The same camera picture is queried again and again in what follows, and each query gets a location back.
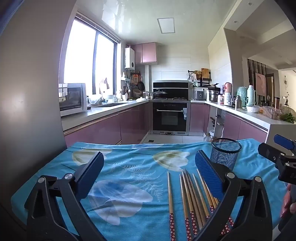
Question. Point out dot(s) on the black wall rack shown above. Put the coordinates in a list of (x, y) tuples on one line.
[(203, 81)]

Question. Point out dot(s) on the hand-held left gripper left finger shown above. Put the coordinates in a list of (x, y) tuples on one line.
[(92, 172)]

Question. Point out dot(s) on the blue floral tablecloth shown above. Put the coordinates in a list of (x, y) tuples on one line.
[(138, 166)]

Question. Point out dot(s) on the white wall water heater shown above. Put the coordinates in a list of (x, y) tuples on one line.
[(129, 58)]

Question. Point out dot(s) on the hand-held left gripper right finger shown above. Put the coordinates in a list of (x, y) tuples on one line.
[(208, 177)]

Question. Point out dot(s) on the clear plastic food container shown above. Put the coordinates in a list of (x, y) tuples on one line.
[(271, 112)]

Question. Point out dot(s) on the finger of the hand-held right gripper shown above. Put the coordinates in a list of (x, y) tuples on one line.
[(268, 151), (283, 141)]

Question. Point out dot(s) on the dark sauce bottle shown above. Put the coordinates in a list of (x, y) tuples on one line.
[(207, 138)]

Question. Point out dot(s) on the wooden cutting board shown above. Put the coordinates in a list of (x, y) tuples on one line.
[(205, 73)]

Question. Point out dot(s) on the mint green thermos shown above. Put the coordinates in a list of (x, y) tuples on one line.
[(251, 96)]

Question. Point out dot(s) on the bunch of wooden chopsticks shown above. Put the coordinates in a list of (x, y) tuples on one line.
[(189, 204)]

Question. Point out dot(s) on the person's right hand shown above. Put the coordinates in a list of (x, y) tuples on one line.
[(289, 204)]

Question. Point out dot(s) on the pink wall painting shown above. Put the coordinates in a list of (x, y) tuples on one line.
[(260, 83)]

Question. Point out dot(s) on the brown tumbler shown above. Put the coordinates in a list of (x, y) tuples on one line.
[(277, 103)]

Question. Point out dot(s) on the hanging black frying pan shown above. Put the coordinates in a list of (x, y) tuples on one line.
[(141, 86)]

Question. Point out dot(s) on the white plastic bag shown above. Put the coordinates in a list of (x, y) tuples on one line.
[(256, 109)]

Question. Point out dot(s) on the pink electric kettle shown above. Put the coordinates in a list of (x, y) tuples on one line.
[(228, 87)]

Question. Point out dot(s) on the silver microwave oven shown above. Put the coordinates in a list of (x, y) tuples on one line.
[(71, 99)]

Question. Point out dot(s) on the white kitchen countertop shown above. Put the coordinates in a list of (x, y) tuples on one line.
[(104, 111)]

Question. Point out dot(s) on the kitchen window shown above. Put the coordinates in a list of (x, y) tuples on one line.
[(90, 58)]

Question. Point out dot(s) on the square ceiling light panel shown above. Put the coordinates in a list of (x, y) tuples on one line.
[(166, 25)]

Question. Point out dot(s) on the silver rice cooker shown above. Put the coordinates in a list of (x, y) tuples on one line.
[(199, 95)]

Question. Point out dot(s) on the wall clock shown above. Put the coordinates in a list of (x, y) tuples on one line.
[(286, 82)]

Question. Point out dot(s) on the stainless steel stock pot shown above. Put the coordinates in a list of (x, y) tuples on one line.
[(213, 96)]

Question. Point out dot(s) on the bunch of green vegetables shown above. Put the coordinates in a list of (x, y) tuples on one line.
[(288, 117)]

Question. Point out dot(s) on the pink wall cabinet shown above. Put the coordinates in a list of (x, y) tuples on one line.
[(145, 52)]

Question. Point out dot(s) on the white jar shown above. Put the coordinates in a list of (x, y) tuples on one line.
[(227, 99)]

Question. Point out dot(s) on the stainless steel thermos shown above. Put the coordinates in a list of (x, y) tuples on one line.
[(238, 103)]

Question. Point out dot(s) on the black mesh utensil holder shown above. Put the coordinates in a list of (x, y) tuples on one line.
[(225, 155)]

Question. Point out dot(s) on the black built-in oven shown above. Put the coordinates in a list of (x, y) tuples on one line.
[(170, 118)]

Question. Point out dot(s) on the black range hood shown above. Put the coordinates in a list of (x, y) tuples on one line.
[(171, 87)]

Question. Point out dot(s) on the pink base cabinets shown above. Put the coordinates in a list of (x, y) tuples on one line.
[(233, 126), (104, 129)]

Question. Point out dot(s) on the black wok with lid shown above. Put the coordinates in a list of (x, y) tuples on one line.
[(160, 94)]

